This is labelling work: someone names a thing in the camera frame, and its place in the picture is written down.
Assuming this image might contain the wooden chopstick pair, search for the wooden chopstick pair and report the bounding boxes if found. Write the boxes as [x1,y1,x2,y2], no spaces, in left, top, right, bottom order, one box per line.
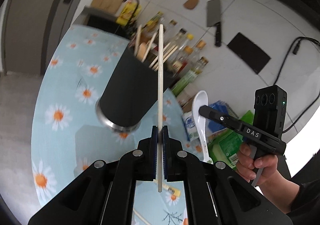
[149,42,178,70]

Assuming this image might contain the wooden chopstick crossing spoons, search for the wooden chopstick crossing spoons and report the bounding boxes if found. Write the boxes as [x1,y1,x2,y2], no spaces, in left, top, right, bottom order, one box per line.
[141,31,157,62]

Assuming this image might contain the black cylindrical utensil holder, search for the black cylindrical utensil holder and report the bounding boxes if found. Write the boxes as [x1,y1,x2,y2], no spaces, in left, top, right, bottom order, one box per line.
[95,46,158,132]

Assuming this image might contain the blue white salt bag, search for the blue white salt bag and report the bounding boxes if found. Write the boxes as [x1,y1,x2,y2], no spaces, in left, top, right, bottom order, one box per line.
[182,101,238,142]

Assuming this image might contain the yellow oil bottle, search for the yellow oil bottle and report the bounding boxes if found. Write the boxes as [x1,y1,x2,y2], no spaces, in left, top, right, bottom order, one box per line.
[145,11,163,34]

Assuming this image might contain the green sugar bag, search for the green sugar bag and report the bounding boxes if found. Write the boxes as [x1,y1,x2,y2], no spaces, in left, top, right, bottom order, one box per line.
[206,120,243,169]

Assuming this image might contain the yellow detergent bottle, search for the yellow detergent bottle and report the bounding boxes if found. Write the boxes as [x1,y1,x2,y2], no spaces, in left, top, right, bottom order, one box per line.
[116,0,141,26]

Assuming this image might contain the grey door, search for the grey door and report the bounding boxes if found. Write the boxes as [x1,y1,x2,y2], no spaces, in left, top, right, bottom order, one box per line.
[1,0,80,75]

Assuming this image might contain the person's right forearm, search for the person's right forearm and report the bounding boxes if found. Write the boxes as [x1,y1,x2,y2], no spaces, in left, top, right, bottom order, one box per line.
[260,174,320,225]

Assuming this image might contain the cream spoon blue cartoon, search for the cream spoon blue cartoon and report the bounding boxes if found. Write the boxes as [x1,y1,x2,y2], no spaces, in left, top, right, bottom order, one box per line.
[162,184,181,197]

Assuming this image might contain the clear plastic jar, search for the clear plastic jar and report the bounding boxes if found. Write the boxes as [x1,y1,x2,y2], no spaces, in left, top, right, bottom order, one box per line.
[176,87,199,107]

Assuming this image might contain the daisy print blue tablecloth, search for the daisy print blue tablecloth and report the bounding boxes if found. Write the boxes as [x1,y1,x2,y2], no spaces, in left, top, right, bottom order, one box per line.
[31,25,201,224]

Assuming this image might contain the person's right hand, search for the person's right hand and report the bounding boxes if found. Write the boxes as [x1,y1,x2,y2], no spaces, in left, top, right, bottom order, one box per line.
[236,142,278,185]

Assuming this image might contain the black faucet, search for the black faucet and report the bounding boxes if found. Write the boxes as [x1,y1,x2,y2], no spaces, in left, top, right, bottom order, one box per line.
[117,0,142,31]

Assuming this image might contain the black wall outlet panel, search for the black wall outlet panel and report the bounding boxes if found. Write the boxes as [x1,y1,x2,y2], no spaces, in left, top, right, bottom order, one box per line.
[227,33,271,74]

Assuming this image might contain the kitchen cleaver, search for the kitchen cleaver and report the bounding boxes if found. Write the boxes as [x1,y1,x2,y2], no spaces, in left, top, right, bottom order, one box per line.
[207,0,222,47]

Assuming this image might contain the white ceramic spoon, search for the white ceramic spoon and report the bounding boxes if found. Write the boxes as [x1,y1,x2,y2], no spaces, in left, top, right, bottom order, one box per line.
[191,90,213,164]

